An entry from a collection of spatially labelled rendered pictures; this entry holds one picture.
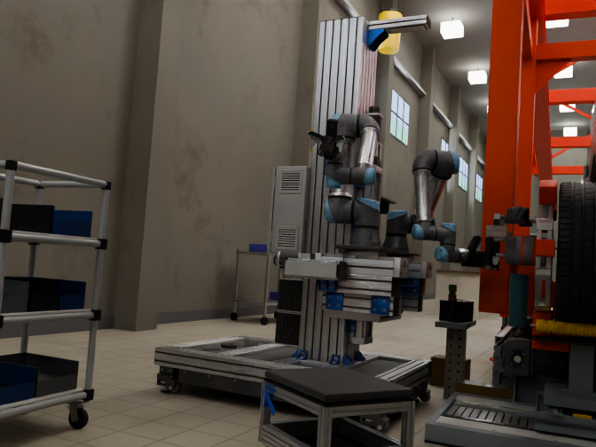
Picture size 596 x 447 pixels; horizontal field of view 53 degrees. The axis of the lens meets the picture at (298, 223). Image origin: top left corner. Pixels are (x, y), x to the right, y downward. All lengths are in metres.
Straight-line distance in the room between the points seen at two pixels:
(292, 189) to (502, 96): 1.30
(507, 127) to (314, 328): 1.54
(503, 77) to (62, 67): 3.56
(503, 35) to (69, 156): 3.58
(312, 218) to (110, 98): 3.16
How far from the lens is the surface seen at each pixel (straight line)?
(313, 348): 3.13
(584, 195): 2.85
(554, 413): 2.81
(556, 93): 9.30
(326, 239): 3.09
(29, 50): 5.32
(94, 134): 5.68
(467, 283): 10.73
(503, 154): 3.50
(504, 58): 3.65
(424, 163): 3.07
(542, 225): 2.78
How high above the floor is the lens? 0.71
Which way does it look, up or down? 4 degrees up
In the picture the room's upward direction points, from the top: 4 degrees clockwise
